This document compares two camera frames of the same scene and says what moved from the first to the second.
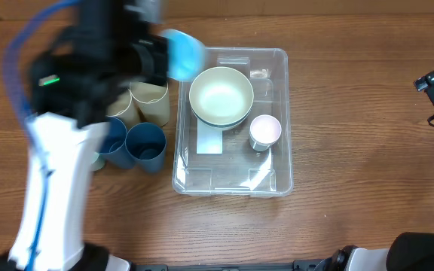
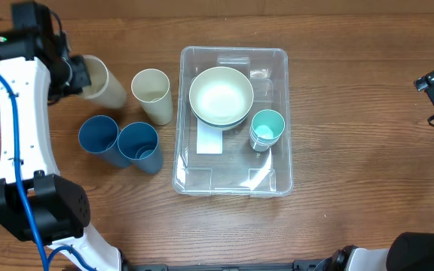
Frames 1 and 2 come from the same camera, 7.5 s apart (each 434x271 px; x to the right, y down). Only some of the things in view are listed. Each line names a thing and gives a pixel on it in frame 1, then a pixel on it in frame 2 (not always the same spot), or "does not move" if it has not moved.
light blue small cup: x=186 y=56 → x=264 y=141
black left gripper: x=160 y=73 → x=82 y=77
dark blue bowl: x=218 y=126 does not move
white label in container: x=209 y=139 does not move
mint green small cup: x=98 y=162 → x=267 y=126
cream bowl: x=221 y=95 does not move
